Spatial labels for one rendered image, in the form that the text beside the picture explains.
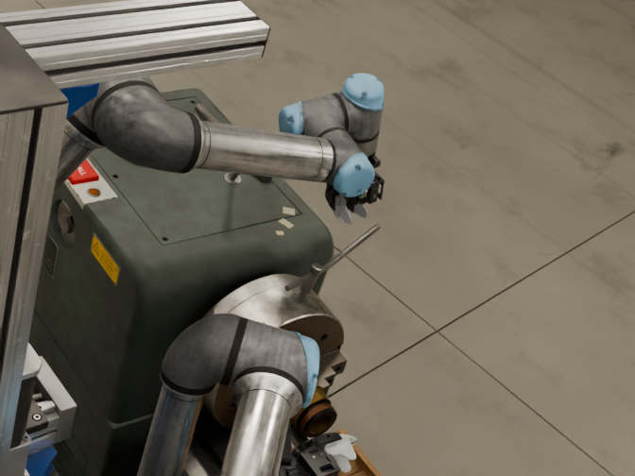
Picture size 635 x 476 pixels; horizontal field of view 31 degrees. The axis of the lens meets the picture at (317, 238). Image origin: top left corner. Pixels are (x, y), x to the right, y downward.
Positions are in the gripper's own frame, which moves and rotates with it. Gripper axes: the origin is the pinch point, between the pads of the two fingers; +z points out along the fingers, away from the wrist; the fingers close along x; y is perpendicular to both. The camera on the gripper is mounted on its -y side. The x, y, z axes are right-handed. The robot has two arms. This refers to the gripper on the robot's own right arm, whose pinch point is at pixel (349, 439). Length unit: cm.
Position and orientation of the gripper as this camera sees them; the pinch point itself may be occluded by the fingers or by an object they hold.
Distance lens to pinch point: 224.0
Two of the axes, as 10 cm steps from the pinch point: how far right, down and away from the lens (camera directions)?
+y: 5.6, 6.2, -5.4
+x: 2.7, -7.6, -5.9
